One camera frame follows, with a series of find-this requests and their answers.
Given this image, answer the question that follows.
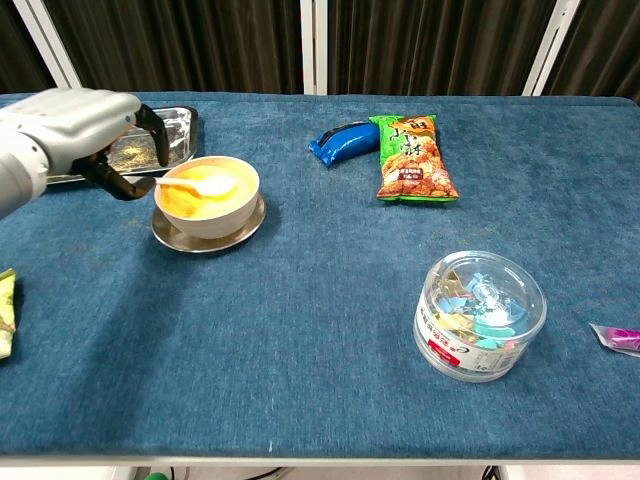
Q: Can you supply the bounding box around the round metal saucer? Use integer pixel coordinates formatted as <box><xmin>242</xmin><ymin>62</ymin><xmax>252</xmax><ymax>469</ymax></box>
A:
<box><xmin>150</xmin><ymin>193</ymin><xmax>267</xmax><ymax>254</ymax></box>

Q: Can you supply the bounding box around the dark pleated curtain panel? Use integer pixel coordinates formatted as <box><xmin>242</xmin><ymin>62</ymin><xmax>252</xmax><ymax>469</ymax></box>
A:
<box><xmin>0</xmin><ymin>0</ymin><xmax>56</xmax><ymax>95</ymax></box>
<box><xmin>327</xmin><ymin>0</ymin><xmax>556</xmax><ymax>97</ymax></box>
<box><xmin>542</xmin><ymin>0</ymin><xmax>640</xmax><ymax>104</ymax></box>
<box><xmin>42</xmin><ymin>0</ymin><xmax>304</xmax><ymax>95</ymax></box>

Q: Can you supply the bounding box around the white frame post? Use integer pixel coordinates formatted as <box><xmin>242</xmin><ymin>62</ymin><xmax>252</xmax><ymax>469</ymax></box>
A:
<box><xmin>521</xmin><ymin>0</ymin><xmax>584</xmax><ymax>97</ymax></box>
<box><xmin>12</xmin><ymin>0</ymin><xmax>84</xmax><ymax>93</ymax></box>
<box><xmin>299</xmin><ymin>0</ymin><xmax>330</xmax><ymax>96</ymax></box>

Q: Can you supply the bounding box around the blue table cloth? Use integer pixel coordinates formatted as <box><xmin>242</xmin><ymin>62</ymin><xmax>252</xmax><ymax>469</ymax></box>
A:
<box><xmin>0</xmin><ymin>90</ymin><xmax>640</xmax><ymax>461</ymax></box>

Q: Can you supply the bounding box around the bowl with yellow filling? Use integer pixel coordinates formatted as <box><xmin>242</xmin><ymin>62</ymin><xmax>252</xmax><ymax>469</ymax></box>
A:
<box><xmin>153</xmin><ymin>155</ymin><xmax>261</xmax><ymax>240</ymax></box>

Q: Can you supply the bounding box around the green snack bag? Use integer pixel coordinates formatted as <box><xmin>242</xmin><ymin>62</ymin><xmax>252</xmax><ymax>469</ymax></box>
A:
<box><xmin>368</xmin><ymin>113</ymin><xmax>460</xmax><ymax>203</ymax></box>

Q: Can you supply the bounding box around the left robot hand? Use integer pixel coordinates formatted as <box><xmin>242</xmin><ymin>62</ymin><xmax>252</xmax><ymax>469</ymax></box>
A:
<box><xmin>0</xmin><ymin>88</ymin><xmax>170</xmax><ymax>202</ymax></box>

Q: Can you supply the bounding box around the rectangular steel tray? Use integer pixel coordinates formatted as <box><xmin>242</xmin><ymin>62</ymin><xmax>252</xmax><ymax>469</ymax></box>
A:
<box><xmin>47</xmin><ymin>105</ymin><xmax>200</xmax><ymax>185</ymax></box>

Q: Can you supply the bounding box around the white plastic spoon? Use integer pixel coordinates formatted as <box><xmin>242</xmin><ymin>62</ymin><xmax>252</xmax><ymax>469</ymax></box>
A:
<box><xmin>155</xmin><ymin>174</ymin><xmax>236</xmax><ymax>197</ymax></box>

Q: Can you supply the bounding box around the pink item in clear wrapper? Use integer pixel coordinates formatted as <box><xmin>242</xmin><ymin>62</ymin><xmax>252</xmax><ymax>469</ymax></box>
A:
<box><xmin>588</xmin><ymin>322</ymin><xmax>640</xmax><ymax>358</ymax></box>

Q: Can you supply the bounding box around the clear round clip container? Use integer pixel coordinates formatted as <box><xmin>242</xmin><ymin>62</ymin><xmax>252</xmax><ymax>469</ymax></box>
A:
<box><xmin>413</xmin><ymin>250</ymin><xmax>548</xmax><ymax>384</ymax></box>

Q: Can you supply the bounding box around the crumpled yellow-green snack bag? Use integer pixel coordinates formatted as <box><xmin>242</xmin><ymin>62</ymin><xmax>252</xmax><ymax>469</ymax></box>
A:
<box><xmin>0</xmin><ymin>268</ymin><xmax>18</xmax><ymax>360</ymax></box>

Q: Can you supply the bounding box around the blue snack packet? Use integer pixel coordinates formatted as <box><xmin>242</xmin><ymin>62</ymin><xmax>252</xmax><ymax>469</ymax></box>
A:
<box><xmin>308</xmin><ymin>121</ymin><xmax>381</xmax><ymax>169</ymax></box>

